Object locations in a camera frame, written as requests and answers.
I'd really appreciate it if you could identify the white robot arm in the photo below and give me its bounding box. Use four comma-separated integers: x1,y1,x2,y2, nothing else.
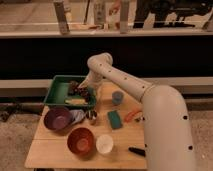
80,53,197,171

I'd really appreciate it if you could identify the blue cup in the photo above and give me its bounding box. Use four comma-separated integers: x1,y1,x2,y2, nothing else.
112,91,124,105

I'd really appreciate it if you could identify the white paper cup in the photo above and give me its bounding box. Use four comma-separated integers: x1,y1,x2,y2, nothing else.
96,134,114,155

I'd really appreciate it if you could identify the dark grape bunch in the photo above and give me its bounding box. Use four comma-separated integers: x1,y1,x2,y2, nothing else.
68,81,90,102

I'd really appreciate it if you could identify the crumpled grey cloth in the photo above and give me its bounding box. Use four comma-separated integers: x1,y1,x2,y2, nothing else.
70,109,86,125

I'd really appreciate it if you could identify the green plastic tray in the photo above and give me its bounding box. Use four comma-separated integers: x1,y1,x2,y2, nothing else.
44,75,96,110

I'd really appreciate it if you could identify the green sponge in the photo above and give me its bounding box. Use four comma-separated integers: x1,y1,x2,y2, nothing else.
107,110,122,129

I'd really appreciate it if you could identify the purple bowl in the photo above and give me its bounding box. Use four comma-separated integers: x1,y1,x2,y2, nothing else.
44,107,73,131

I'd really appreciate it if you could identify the orange carrot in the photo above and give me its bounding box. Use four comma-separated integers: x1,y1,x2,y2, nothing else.
124,109,142,123

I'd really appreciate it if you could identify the orange bowl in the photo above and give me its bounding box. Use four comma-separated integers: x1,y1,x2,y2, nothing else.
67,127,94,157

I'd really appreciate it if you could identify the metal fork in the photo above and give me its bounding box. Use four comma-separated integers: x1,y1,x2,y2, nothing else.
134,116,145,122

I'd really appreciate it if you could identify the black handled tool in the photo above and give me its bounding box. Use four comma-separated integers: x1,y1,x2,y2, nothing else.
128,147,146,157

